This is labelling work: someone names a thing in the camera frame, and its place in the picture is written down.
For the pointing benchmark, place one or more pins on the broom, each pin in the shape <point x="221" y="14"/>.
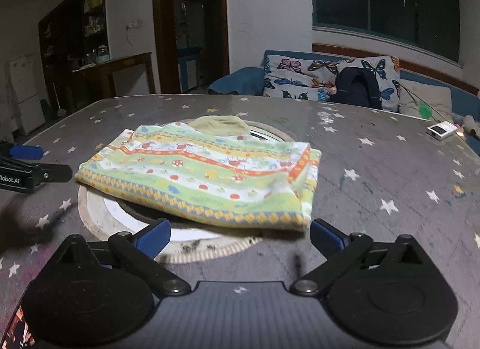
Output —
<point x="59" y="107"/>

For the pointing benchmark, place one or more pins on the small white device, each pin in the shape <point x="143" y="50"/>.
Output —
<point x="440" y="130"/>

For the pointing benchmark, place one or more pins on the blue cabinet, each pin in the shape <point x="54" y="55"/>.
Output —
<point x="187" y="67"/>

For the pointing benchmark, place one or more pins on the colourful patterned garment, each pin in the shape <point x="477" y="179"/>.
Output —
<point x="195" y="176"/>

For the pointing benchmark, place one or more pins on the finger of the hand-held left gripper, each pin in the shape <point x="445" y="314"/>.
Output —
<point x="26" y="152"/>
<point x="56" y="173"/>

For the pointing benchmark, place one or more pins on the white wall socket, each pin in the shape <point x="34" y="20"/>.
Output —
<point x="133" y="25"/>

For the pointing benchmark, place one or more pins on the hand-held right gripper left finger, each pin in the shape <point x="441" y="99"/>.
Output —
<point x="157" y="236"/>

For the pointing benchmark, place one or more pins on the dark wooden shelf cabinet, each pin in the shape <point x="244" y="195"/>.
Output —
<point x="63" y="33"/>

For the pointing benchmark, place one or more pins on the cream cushion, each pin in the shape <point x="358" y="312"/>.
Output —
<point x="431" y="97"/>

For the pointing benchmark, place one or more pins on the wooden side desk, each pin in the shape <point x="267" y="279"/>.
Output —
<point x="120" y="65"/>

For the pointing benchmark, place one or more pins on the brown wooden door frame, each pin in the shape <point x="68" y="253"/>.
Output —
<point x="161" y="33"/>

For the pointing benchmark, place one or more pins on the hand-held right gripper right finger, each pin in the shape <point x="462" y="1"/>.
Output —
<point x="324" y="238"/>

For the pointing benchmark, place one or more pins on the grey star print tablecloth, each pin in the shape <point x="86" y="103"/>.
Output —
<point x="375" y="183"/>

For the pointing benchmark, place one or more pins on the olive green cloth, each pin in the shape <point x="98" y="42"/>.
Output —
<point x="221" y="125"/>

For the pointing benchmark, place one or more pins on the blue sofa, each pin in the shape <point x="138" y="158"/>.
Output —
<point x="236" y="80"/>

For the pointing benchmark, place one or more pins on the black backpack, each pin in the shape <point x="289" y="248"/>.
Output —
<point x="356" y="88"/>

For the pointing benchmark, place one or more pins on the white refrigerator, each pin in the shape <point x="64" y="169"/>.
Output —
<point x="26" y="97"/>

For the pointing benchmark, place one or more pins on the plush toy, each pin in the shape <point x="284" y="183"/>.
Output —
<point x="469" y="123"/>

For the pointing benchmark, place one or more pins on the dark glass window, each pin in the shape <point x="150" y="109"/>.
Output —
<point x="393" y="3"/>

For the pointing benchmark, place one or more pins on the round induction cooker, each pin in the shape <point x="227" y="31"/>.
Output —
<point x="127" y="219"/>

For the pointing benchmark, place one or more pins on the glass jar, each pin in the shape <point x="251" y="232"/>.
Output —
<point x="103" y="54"/>

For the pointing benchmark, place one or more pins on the butterfly print cushion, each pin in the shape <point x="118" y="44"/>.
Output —
<point x="292" y="75"/>

